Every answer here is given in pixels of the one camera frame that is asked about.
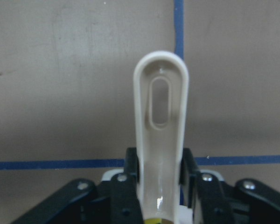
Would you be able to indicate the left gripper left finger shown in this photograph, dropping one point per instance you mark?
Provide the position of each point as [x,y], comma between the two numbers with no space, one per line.
[81,201]

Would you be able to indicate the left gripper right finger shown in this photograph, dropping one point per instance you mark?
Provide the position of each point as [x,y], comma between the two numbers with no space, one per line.
[214,201]

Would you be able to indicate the beige plastic dustpan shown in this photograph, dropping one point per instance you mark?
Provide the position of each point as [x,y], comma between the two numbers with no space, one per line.
[160,144]

